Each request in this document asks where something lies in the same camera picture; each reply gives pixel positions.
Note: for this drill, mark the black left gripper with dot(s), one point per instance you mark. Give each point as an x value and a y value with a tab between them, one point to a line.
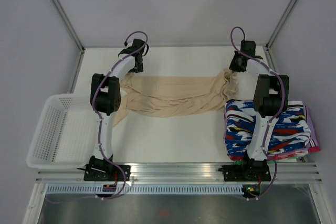
138	69

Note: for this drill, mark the folded clothes stack underneath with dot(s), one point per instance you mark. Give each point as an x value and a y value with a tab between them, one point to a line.
313	145

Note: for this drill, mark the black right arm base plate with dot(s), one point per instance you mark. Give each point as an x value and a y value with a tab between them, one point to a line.
235	173

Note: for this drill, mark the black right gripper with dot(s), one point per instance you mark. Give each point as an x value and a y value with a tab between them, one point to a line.
233	66

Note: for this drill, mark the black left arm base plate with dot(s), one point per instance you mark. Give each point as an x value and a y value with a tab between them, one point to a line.
111	174

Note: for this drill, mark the white perforated plastic basket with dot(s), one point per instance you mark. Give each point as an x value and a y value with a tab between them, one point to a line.
65	134

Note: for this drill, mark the white slotted cable duct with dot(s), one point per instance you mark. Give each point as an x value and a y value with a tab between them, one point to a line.
146	189

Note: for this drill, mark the blue patterned folded trousers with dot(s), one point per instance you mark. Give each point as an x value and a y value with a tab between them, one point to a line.
286	129

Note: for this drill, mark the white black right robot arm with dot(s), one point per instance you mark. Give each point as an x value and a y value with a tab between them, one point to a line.
270	97

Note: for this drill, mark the left aluminium frame post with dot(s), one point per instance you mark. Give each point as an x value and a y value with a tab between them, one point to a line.
68	25

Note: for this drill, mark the aluminium mounting rail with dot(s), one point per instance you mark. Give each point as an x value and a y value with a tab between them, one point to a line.
187	173

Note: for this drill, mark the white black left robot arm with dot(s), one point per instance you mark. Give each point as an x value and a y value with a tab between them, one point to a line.
105	96

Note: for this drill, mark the aluminium frame post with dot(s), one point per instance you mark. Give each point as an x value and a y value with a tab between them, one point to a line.
281	22
68	25

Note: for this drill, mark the beige trousers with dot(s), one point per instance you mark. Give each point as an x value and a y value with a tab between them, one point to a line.
165	97

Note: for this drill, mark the right aluminium frame post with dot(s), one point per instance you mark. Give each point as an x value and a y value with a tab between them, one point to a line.
281	22

